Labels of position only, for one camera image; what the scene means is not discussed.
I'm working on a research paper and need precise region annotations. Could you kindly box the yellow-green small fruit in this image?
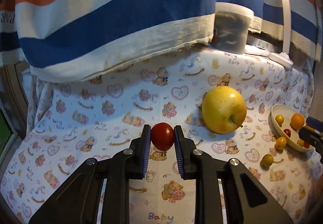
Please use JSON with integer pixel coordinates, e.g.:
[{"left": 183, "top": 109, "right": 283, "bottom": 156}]
[{"left": 275, "top": 115, "right": 285, "bottom": 127}]

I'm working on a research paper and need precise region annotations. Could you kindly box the small yellow citrus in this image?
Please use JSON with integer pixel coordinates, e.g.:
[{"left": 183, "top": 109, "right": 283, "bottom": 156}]
[{"left": 274, "top": 137, "right": 287, "bottom": 150}]

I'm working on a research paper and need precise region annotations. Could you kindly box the translucent lidded plastic container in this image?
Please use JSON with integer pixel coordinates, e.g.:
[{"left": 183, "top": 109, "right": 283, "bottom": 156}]
[{"left": 211, "top": 2, "right": 254, "bottom": 55}]

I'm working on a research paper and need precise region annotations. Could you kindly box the large yellow apple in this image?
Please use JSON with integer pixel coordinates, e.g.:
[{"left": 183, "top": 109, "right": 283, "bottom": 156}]
[{"left": 202, "top": 86, "right": 247, "bottom": 134}]

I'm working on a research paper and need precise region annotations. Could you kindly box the cream round plate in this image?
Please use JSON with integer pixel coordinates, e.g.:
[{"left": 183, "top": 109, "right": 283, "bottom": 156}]
[{"left": 271, "top": 104, "right": 314, "bottom": 152}]

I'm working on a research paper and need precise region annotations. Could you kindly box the striped paris cloth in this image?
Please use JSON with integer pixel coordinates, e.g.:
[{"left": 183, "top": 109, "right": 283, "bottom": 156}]
[{"left": 0, "top": 0, "right": 323, "bottom": 83}]

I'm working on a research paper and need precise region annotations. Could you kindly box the white desk lamp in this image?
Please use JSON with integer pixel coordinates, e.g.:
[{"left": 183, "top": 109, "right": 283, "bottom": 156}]
[{"left": 269, "top": 0, "right": 294, "bottom": 70}]

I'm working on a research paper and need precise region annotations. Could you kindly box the small red apple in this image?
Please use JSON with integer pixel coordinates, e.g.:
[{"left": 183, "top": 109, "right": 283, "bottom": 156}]
[{"left": 284, "top": 128, "right": 291, "bottom": 138}]

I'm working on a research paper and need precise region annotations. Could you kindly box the small red cherry tomato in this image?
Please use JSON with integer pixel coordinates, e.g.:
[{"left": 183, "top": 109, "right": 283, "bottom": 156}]
[{"left": 151, "top": 122, "right": 174, "bottom": 151}]

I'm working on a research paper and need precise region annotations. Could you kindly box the small orange mandarin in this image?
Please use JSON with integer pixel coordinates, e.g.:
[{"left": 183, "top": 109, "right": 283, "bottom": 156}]
[{"left": 290, "top": 113, "right": 304, "bottom": 130}]

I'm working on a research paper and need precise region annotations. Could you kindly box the small yellow kumquat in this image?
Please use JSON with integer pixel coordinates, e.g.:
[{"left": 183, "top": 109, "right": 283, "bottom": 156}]
[{"left": 261, "top": 154, "right": 274, "bottom": 168}]

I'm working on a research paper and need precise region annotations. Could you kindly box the baby bear printed tablecloth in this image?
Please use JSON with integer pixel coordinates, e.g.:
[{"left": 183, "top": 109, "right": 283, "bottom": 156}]
[{"left": 0, "top": 46, "right": 316, "bottom": 224}]

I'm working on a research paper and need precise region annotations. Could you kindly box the tiny yellow kumquat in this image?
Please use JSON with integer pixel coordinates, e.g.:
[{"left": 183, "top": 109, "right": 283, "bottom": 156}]
[{"left": 297, "top": 139, "right": 304, "bottom": 147}]

